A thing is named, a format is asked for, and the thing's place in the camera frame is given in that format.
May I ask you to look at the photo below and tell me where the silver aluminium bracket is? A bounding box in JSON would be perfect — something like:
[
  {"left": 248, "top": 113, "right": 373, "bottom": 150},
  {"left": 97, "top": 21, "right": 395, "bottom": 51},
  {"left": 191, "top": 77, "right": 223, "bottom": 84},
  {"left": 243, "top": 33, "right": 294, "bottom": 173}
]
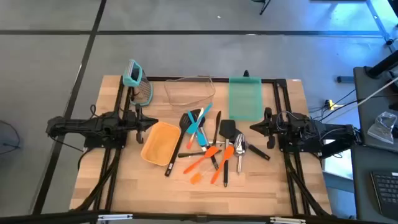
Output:
[
  {"left": 98, "top": 213, "right": 134, "bottom": 222},
  {"left": 269, "top": 217, "right": 307, "bottom": 224}
]

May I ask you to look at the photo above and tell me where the long black slotted spatula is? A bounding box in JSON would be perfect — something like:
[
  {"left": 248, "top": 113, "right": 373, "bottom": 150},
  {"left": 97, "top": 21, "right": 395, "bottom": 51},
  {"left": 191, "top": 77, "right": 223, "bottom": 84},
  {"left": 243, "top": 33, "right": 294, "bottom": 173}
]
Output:
[{"left": 164, "top": 113, "right": 192, "bottom": 177}]

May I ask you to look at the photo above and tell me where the teal steel box grater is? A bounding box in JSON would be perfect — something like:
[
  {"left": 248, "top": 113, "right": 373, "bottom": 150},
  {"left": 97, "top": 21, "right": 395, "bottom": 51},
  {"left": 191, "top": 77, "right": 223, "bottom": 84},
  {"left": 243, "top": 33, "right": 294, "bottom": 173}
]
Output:
[{"left": 123, "top": 58, "right": 154, "bottom": 107}]

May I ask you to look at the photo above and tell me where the yellow power plug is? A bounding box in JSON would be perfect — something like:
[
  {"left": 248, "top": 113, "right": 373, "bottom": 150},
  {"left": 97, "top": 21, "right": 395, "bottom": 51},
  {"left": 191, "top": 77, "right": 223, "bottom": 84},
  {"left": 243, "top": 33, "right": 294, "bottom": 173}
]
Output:
[{"left": 325, "top": 99, "right": 345, "bottom": 111}]

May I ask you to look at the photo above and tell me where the clear plastic bag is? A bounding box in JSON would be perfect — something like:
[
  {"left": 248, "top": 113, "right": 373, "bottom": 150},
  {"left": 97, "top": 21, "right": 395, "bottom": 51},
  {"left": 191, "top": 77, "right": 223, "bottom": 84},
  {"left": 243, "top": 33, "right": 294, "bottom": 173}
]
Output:
[{"left": 366, "top": 111, "right": 398, "bottom": 145}]

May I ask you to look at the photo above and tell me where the black aluminium table frame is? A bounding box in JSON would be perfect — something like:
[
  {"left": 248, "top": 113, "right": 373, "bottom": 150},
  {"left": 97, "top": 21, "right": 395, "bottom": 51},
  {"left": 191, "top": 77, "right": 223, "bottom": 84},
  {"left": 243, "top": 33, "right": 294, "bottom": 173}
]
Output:
[{"left": 70, "top": 75, "right": 335, "bottom": 224}]

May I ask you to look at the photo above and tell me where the clear plastic bin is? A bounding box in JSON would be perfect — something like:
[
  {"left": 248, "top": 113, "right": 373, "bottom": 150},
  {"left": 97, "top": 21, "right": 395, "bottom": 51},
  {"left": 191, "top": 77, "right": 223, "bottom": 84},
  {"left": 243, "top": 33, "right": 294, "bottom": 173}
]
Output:
[{"left": 164, "top": 75, "right": 216, "bottom": 108}]

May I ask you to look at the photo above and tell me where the black frame beam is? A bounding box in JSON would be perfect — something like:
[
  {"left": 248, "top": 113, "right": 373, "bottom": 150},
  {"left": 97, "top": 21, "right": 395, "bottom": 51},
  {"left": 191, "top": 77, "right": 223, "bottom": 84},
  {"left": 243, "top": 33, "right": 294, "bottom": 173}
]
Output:
[{"left": 0, "top": 210, "right": 398, "bottom": 224}]

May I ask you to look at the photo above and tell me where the orange brush clear handle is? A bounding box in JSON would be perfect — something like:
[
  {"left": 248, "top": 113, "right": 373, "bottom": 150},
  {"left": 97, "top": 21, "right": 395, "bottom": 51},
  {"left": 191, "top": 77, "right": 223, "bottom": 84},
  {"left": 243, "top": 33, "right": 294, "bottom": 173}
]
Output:
[{"left": 190, "top": 161, "right": 216, "bottom": 185}]

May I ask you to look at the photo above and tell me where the teal silicone spatula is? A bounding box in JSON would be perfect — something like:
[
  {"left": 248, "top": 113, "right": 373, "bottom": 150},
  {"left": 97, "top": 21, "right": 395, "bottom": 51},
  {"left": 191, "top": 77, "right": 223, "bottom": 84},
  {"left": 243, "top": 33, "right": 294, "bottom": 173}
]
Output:
[
  {"left": 185, "top": 103, "right": 214, "bottom": 136},
  {"left": 187, "top": 110, "right": 208, "bottom": 148}
]

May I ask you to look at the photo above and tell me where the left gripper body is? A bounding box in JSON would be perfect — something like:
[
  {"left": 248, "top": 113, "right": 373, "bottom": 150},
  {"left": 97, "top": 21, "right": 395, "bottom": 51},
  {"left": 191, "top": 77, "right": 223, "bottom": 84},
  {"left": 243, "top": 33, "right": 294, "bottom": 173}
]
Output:
[{"left": 126, "top": 104, "right": 146, "bottom": 145}]

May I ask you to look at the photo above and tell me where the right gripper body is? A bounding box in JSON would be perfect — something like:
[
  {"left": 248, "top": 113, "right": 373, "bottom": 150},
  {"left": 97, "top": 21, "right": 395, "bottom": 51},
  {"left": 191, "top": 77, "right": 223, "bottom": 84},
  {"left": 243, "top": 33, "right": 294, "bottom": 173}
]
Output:
[{"left": 264, "top": 107, "right": 282, "bottom": 149}]

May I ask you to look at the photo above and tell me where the black solid turner steel handle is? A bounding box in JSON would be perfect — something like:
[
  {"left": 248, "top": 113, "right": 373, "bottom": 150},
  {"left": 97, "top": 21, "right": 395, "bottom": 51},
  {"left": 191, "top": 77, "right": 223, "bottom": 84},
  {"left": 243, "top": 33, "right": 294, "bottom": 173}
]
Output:
[{"left": 218, "top": 119, "right": 237, "bottom": 188}]

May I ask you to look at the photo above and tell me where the orange plastic bin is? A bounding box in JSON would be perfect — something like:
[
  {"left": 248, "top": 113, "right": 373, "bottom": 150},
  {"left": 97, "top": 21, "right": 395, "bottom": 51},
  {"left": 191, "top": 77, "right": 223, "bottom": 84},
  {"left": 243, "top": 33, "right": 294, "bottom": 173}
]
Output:
[{"left": 140, "top": 121, "right": 182, "bottom": 167}]

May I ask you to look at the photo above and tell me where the teal plastic bin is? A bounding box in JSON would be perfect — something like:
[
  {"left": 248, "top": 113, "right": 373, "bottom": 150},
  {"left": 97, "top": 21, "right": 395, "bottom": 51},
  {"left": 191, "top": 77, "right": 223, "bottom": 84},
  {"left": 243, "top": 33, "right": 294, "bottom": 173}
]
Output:
[{"left": 228, "top": 76, "right": 264, "bottom": 122}]

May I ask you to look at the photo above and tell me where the dark grey desk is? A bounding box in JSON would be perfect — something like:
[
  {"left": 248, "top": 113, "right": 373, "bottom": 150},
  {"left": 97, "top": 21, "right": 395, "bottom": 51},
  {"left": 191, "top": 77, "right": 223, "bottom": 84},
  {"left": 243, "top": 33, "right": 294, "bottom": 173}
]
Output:
[
  {"left": 350, "top": 144, "right": 398, "bottom": 224},
  {"left": 353, "top": 66, "right": 398, "bottom": 153}
]

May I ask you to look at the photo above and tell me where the thin black floor cable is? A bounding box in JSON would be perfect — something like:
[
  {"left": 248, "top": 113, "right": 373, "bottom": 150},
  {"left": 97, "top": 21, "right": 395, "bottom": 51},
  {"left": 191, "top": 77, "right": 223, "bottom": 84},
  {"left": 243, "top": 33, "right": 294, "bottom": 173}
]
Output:
[{"left": 0, "top": 119, "right": 22, "bottom": 156}]

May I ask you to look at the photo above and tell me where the black desk leg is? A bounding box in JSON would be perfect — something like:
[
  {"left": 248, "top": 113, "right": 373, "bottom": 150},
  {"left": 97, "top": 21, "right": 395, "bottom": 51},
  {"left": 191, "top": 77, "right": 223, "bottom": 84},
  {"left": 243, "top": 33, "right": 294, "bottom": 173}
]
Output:
[{"left": 364, "top": 49, "right": 398, "bottom": 79}]

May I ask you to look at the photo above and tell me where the black keyboard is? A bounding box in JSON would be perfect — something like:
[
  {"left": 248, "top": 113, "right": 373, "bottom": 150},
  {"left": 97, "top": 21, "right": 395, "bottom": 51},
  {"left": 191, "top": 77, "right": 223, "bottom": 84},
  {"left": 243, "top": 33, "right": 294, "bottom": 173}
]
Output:
[{"left": 369, "top": 170, "right": 398, "bottom": 220}]

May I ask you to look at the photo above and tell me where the orange silicone spoon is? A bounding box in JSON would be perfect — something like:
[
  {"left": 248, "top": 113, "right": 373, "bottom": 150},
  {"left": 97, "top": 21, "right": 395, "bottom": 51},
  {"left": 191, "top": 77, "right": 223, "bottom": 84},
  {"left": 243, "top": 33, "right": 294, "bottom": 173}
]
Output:
[{"left": 210, "top": 144, "right": 235, "bottom": 185}]

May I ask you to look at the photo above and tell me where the white cable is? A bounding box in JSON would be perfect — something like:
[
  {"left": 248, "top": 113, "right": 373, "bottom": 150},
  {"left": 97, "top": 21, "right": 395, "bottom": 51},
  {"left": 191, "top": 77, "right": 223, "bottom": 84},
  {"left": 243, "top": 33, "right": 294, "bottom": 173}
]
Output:
[{"left": 356, "top": 76, "right": 398, "bottom": 108}]

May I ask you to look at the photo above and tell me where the shiny steel scoop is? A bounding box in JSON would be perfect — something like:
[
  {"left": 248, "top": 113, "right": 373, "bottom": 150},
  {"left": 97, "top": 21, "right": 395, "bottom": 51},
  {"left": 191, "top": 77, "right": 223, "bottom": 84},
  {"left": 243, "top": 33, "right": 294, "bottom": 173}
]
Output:
[{"left": 233, "top": 133, "right": 248, "bottom": 174}]

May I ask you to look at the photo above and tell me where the black desk foot bar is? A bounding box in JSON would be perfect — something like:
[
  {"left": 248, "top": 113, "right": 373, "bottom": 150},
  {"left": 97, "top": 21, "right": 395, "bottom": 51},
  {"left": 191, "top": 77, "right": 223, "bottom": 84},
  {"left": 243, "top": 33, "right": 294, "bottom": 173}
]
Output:
[{"left": 319, "top": 143, "right": 354, "bottom": 160}]

